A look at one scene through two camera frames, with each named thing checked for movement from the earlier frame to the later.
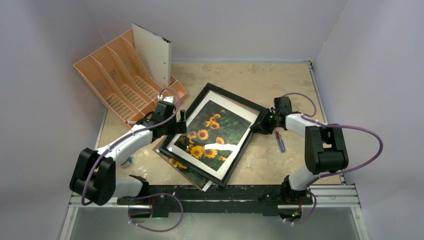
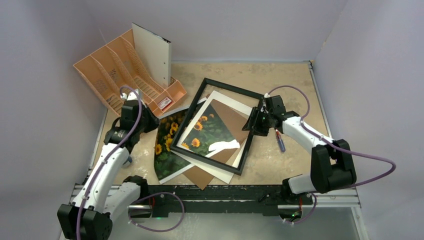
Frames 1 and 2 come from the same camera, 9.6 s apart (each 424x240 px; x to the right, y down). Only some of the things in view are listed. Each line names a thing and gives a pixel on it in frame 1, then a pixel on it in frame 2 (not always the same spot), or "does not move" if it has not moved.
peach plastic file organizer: [126, 86] does not move
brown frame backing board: [160, 154] → [235, 117]
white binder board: [155, 51] does not move
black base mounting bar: [164, 199] does not move
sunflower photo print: [202, 184] → [167, 163]
